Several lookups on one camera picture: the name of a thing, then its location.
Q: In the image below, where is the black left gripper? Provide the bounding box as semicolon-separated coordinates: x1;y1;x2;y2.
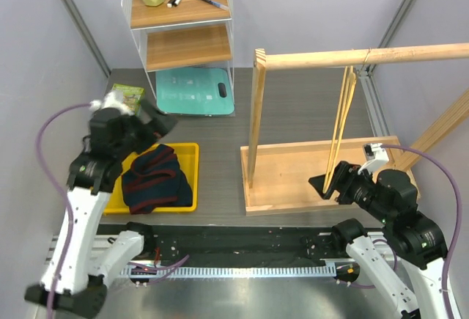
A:
114;99;177;160

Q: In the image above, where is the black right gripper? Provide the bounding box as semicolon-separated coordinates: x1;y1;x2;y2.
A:
309;158;391;221

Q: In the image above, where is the navy maroon tank top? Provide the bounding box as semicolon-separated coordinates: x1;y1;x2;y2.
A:
122;144;193;214

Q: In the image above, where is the yellow clothes hanger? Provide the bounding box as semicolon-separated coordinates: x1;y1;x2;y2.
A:
322;48;371;193

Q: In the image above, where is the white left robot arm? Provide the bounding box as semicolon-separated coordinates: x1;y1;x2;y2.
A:
24;94;177;318

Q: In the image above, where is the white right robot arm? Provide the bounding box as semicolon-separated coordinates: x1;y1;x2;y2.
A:
309;161;461;318

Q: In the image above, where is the green paperback book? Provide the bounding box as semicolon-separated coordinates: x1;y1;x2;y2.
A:
111;84;145;115

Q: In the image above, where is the teal cutting board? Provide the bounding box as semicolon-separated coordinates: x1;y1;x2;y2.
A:
155;67;235;116

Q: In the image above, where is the wooden clothes rack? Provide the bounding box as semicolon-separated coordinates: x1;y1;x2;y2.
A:
240;43;468;216

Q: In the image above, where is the yellow plastic tray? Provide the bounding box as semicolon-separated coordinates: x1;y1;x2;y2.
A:
103;142;199;215

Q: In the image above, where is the blue pen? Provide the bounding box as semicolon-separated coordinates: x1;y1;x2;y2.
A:
200;0;229;11

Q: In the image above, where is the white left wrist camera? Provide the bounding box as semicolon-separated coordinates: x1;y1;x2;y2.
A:
89;91;135;115

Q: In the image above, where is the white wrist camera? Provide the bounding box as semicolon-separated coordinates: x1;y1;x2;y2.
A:
358;143;389;175
89;91;135;115

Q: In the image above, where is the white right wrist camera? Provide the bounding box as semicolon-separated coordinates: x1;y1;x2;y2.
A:
358;143;389;175

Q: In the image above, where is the white slotted cable duct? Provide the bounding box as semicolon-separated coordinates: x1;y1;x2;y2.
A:
120;264;337;279

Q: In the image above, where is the white wire shelf unit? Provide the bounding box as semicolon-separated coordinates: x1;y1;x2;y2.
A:
121;0;235;106

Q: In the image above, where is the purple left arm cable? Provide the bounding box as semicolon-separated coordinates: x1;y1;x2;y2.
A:
34;101;191;319

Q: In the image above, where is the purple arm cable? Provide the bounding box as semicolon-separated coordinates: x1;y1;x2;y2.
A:
34;101;191;319
339;143;463;319

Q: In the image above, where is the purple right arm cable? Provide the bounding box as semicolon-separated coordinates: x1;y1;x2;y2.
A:
339;143;463;319

